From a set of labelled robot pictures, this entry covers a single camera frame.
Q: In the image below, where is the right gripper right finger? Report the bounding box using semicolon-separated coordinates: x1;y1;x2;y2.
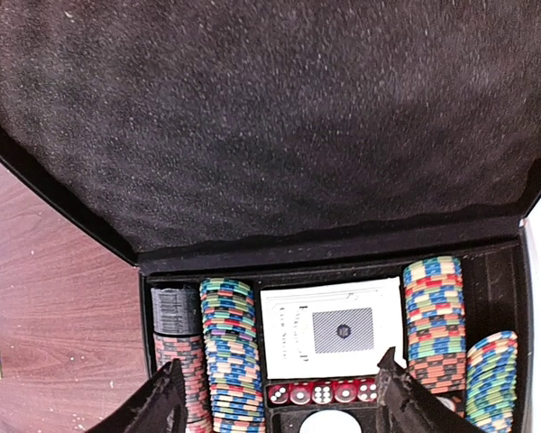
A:
375;346;481;433

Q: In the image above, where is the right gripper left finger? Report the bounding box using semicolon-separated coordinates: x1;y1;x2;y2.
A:
88;359;188;433

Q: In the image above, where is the orange black chip stack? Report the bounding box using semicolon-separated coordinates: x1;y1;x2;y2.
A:
402;255;466;394
153;334;213;432

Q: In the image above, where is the white dealer button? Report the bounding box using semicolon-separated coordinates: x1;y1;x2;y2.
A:
298;410;362;433

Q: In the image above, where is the white card deck box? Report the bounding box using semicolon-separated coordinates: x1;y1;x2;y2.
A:
260;277;407;380

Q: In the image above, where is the red dice row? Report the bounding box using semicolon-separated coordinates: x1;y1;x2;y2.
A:
266;377;378;406

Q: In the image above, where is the right outer chip stack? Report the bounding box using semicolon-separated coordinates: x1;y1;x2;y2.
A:
465;330;518;432

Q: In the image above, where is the grey black chip stack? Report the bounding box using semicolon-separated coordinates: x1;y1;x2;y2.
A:
151;284;203;336

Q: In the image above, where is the green blue chip stack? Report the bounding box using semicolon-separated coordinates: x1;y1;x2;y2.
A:
199;279;266;432

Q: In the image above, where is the black poker chip case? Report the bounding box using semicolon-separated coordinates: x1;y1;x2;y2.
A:
0;1;541;432

